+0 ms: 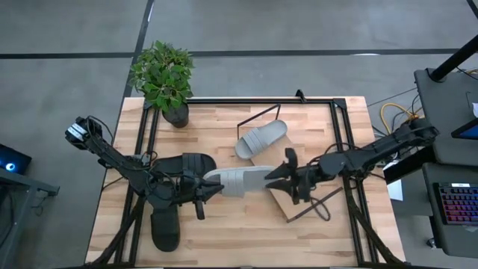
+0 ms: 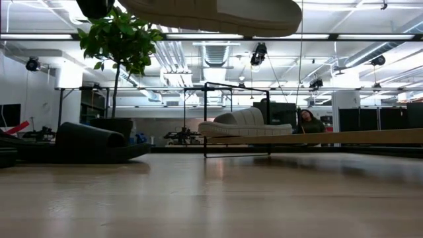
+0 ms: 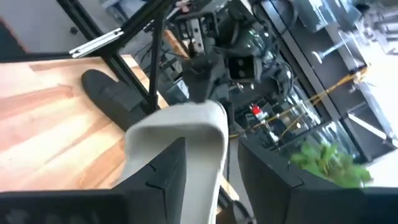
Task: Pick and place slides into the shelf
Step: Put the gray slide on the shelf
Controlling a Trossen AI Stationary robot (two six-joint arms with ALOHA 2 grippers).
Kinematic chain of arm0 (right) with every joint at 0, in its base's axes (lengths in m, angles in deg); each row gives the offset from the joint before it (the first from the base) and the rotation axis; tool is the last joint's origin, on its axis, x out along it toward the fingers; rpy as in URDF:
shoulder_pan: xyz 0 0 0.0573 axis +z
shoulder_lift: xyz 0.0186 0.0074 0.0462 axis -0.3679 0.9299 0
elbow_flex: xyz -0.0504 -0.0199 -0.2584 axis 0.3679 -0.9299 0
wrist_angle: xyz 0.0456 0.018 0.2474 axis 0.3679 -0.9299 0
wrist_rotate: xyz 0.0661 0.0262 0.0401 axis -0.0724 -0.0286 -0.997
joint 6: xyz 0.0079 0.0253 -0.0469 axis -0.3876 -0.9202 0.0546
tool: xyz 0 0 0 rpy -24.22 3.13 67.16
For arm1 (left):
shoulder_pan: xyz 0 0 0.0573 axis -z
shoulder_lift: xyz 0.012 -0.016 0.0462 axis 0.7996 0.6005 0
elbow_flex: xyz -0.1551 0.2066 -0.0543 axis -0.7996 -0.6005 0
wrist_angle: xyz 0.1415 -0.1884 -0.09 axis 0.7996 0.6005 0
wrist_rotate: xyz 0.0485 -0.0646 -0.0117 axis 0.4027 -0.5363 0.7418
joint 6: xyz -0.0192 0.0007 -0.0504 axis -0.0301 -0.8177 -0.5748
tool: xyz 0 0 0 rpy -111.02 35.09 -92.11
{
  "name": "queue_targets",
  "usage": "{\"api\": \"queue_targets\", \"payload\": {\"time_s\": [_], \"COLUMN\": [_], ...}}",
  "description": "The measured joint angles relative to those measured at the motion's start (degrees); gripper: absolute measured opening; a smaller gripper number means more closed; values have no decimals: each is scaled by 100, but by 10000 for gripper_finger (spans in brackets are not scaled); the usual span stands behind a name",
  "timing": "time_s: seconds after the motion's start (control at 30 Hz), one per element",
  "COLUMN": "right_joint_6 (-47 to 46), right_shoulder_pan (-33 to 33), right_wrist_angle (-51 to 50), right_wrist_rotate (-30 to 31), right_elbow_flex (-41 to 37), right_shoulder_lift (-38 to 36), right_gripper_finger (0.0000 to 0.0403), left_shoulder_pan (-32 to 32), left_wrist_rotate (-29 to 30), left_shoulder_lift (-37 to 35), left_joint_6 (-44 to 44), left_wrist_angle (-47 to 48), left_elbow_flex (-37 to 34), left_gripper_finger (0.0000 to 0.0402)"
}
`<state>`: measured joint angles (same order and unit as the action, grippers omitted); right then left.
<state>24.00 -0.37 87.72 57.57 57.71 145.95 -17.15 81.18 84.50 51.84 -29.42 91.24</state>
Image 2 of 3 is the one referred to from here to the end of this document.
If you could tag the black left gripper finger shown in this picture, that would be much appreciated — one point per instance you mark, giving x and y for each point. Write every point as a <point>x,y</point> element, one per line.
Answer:
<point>96,8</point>

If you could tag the grey rubber slide sandal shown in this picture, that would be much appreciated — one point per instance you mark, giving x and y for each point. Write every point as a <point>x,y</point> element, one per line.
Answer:
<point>244,124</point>
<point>215,20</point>

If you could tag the black rubber slide sandal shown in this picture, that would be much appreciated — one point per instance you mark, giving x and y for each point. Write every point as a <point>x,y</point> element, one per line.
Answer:
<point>89,142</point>

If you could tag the green leafy plant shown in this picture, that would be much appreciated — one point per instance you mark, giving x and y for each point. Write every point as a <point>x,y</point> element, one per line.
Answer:
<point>122,39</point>

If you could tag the black ceiling spotlight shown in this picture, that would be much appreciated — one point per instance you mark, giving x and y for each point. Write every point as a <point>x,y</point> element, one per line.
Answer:
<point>378,60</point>
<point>32,64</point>
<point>316,84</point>

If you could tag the black plant pot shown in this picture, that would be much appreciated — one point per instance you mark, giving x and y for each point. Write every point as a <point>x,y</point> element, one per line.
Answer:
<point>112,127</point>

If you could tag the red strip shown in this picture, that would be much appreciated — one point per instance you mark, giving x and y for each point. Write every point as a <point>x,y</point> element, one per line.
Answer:
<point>18,128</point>

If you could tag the background robot station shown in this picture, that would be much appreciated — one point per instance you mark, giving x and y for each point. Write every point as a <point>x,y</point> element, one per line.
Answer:
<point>181,135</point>

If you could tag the black storage cabinet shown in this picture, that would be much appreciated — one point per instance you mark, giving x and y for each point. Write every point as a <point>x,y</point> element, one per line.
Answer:
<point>281,114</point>

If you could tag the person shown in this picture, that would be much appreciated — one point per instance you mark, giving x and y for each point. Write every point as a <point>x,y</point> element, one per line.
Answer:
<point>312,125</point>

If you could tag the red box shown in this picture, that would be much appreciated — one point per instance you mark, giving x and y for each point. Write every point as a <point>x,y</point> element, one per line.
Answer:
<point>329,128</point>

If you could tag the white pillar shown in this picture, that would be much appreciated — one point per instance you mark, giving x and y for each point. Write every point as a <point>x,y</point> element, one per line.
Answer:
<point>345,102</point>

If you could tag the dark partition panels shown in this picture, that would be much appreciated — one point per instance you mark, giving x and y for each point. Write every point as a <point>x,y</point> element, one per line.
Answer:
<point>367,119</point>

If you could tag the silver ventilation duct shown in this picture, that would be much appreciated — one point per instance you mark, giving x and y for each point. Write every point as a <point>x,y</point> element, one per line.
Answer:
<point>215,54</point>

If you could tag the black wall monitor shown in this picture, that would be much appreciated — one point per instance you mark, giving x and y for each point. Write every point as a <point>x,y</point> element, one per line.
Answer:
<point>10,115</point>

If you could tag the black overhead camera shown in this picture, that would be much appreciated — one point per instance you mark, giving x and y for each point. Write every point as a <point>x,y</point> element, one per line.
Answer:
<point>258,54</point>

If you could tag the black aluminium rig frame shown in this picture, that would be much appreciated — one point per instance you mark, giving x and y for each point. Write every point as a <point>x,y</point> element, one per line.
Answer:
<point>333,36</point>

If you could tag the wooden shelf with metal frame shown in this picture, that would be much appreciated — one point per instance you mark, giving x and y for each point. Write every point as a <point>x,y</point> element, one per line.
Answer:
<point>347,136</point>

